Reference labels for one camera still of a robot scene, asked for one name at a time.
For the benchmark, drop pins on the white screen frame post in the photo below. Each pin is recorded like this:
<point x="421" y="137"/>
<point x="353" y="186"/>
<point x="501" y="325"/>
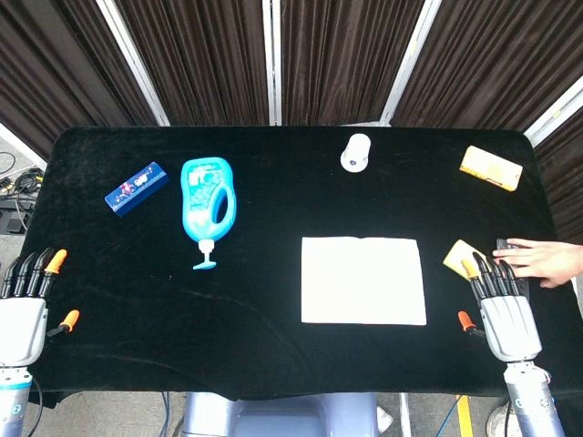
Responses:
<point x="132" y="64"/>
<point x="405" y="64"/>
<point x="553" y="111"/>
<point x="272" y="64"/>

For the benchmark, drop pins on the small white floor object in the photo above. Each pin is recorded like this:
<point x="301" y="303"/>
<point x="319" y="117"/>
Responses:
<point x="385" y="419"/>

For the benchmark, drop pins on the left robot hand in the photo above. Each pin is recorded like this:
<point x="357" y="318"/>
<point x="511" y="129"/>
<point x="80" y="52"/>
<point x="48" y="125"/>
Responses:
<point x="23" y="328"/>

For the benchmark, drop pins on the teal detergent bottle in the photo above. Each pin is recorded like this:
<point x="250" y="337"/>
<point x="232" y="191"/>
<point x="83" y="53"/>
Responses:
<point x="200" y="200"/>

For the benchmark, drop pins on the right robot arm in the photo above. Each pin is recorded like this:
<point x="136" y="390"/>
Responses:
<point x="533" y="400"/>

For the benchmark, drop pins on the person's bare hand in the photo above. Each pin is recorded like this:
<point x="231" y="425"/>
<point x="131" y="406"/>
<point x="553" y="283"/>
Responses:
<point x="551" y="264"/>

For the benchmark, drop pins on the white sneaker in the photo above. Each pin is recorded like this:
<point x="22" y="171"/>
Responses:
<point x="498" y="421"/>

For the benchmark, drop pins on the small yellow sponge block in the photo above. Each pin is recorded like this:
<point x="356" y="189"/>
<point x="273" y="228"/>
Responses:
<point x="457" y="255"/>

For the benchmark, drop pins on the large yellow box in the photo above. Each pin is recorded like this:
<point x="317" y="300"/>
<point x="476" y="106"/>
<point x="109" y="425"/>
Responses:
<point x="491" y="168"/>

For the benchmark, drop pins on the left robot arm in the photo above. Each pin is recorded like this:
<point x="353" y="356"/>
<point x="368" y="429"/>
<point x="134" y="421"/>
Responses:
<point x="13" y="400"/>

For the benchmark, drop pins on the black velvet tablecloth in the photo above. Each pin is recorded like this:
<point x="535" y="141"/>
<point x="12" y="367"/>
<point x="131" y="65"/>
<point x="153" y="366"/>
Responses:
<point x="282" y="218"/>

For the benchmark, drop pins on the brown curtain panel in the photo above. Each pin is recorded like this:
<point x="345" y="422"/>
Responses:
<point x="565" y="182"/>
<point x="196" y="59"/>
<point x="496" y="59"/>
<point x="341" y="59"/>
<point x="54" y="68"/>

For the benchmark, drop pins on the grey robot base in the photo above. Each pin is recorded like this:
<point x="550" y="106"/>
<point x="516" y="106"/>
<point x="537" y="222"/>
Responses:
<point x="278" y="416"/>

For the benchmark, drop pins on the blue rectangular box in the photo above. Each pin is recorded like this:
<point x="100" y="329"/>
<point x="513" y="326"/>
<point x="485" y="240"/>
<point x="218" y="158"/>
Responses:
<point x="136" y="189"/>

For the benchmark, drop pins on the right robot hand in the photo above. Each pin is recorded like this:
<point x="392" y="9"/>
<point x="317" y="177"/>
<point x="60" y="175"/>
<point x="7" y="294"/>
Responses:
<point x="512" y="328"/>

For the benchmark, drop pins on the black floor power box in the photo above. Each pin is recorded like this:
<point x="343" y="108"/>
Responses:
<point x="11" y="218"/>

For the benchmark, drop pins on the white table leg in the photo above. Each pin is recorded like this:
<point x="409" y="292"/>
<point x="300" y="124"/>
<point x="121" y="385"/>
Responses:
<point x="405" y="414"/>

